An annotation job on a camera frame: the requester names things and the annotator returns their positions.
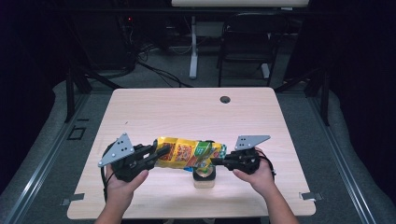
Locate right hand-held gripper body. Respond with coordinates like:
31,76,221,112
228,134,272,175

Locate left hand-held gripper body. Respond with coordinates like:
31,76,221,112
97,133,151,183

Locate small clear container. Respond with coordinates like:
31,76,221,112
191,165,217,189

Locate yellow green snack packet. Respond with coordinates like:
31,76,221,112
154,136,228,174

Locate person's right hand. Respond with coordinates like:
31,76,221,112
232,147,276,199

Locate person's left hand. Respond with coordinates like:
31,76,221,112
105,163,150,213

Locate grey tape strip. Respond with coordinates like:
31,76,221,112
299,191,324,202
60,192,86,207

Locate black metal stand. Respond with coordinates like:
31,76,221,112
63,66,123,124
274,66,332,127

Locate black folding chair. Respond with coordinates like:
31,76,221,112
216,12,290,89

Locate dark equipment with red light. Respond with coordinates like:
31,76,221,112
116,14,138,71

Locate white desk top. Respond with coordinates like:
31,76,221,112
171,0,311,8

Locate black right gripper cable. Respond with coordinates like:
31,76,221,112
257,154,277,182

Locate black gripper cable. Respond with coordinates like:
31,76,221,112
99,143,116,203
257,154,277,182

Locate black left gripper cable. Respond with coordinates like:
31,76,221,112
99,143,116,203

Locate black floor cables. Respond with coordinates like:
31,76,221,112
135,46,192,89

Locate aluminium floor rail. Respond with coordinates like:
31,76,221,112
306,91,378,224
4,92,92,224

